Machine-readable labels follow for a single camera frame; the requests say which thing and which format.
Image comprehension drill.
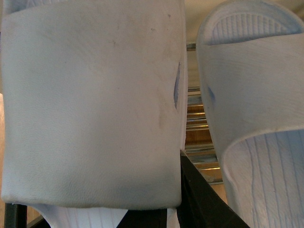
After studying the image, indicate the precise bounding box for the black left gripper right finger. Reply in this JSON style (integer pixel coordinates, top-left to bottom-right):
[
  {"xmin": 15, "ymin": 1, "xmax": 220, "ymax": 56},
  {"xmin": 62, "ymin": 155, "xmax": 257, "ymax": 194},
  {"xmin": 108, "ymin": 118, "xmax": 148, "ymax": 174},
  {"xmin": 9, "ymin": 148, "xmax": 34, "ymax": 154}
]
[{"xmin": 177, "ymin": 150, "xmax": 248, "ymax": 228}]

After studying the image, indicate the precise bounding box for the light blue slipper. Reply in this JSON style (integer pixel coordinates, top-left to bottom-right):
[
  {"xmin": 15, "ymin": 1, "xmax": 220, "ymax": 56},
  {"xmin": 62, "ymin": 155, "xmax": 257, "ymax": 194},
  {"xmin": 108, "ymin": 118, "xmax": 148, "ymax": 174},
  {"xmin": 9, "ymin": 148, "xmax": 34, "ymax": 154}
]
[
  {"xmin": 196, "ymin": 0, "xmax": 304, "ymax": 228},
  {"xmin": 0, "ymin": 0, "xmax": 188, "ymax": 228}
]

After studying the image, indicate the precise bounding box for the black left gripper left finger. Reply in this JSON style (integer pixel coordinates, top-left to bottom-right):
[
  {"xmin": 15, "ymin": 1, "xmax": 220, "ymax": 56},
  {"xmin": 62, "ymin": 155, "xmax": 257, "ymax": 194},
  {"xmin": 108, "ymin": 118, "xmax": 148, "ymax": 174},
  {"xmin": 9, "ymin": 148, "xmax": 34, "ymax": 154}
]
[{"xmin": 4, "ymin": 203, "xmax": 167, "ymax": 228}]

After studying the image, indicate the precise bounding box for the black metal shoe rack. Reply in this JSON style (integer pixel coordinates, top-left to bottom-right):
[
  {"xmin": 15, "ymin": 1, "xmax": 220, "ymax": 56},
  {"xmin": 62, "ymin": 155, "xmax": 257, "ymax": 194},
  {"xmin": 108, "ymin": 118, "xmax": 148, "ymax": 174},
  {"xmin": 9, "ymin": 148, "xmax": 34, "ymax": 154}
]
[{"xmin": 185, "ymin": 42, "xmax": 223, "ymax": 186}]

